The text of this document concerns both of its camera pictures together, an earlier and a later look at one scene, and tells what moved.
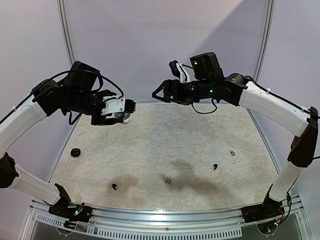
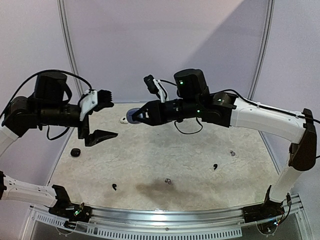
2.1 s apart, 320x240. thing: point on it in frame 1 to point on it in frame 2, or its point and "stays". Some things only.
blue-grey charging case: (122, 116) to (129, 115)
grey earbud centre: (168, 180) stays
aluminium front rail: (196, 223) stays
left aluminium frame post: (65, 30) stays
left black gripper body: (97, 121) to (83, 131)
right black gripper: (171, 90) to (160, 113)
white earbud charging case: (126, 121) stays
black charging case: (75, 152) stays
